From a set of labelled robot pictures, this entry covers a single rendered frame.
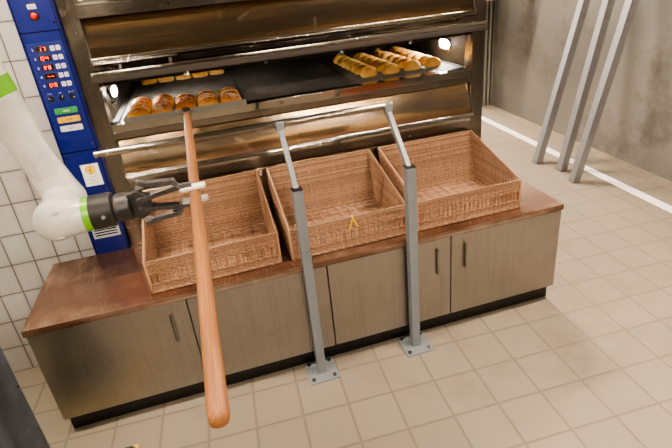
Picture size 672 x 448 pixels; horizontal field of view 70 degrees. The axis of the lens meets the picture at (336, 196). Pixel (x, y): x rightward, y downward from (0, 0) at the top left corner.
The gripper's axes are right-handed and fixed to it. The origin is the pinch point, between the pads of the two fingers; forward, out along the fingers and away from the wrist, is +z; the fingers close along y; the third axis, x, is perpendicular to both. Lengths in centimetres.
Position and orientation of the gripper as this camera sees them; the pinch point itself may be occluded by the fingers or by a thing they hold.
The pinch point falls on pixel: (194, 192)
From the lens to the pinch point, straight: 138.4
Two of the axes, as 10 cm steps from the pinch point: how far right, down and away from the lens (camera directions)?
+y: 0.9, 9.0, 4.2
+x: 3.0, 3.8, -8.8
